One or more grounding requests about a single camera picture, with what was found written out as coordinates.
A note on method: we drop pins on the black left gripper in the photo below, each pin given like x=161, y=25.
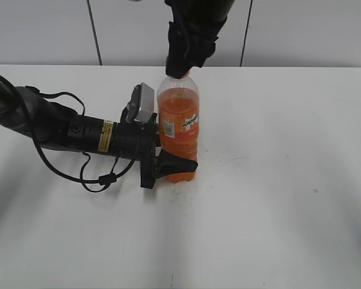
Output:
x=138, y=141

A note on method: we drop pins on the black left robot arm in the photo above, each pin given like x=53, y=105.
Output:
x=50, y=125

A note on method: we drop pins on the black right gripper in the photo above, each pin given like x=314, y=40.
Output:
x=196, y=23

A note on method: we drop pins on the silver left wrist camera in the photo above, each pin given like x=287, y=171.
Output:
x=141, y=105

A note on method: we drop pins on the orange Mirinda soda bottle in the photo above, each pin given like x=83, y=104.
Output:
x=178, y=111

